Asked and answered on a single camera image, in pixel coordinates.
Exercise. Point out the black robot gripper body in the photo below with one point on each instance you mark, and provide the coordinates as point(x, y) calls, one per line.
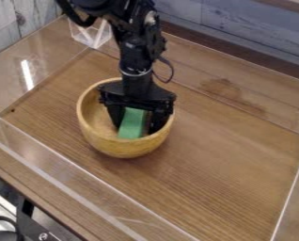
point(135, 90)

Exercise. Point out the clear acrylic enclosure walls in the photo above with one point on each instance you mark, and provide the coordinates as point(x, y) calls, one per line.
point(222, 180)

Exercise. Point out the clear acrylic corner bracket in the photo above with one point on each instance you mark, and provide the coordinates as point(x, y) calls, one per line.
point(92, 36)

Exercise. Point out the black table leg bracket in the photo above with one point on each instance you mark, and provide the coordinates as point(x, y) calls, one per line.
point(30, 228)

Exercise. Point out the green rectangular block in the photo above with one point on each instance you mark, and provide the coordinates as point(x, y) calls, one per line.
point(132, 123)

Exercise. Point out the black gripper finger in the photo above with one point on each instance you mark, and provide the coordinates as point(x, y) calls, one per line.
point(158, 119)
point(116, 113)

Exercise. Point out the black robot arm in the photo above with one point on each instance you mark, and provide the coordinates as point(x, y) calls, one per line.
point(135, 23)

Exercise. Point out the light wooden bowl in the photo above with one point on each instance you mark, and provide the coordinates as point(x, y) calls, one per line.
point(99, 130)

